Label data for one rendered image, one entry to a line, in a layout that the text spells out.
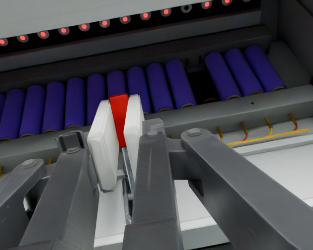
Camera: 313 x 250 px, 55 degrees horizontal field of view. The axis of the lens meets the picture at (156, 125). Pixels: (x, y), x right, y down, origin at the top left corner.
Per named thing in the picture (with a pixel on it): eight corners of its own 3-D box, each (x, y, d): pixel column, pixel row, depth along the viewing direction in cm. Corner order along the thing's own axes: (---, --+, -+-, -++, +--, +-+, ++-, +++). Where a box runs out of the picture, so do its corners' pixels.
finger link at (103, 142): (116, 191, 15) (101, 194, 15) (119, 139, 21) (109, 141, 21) (102, 135, 14) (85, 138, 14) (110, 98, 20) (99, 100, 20)
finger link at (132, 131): (122, 131, 14) (139, 128, 14) (128, 94, 20) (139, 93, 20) (135, 188, 15) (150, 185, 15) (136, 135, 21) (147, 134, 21)
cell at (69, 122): (87, 89, 32) (87, 136, 27) (70, 92, 32) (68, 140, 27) (82, 75, 30) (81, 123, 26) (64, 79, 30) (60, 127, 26)
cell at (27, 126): (48, 95, 32) (43, 144, 27) (32, 99, 32) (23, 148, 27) (41, 83, 30) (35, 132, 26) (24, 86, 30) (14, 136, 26)
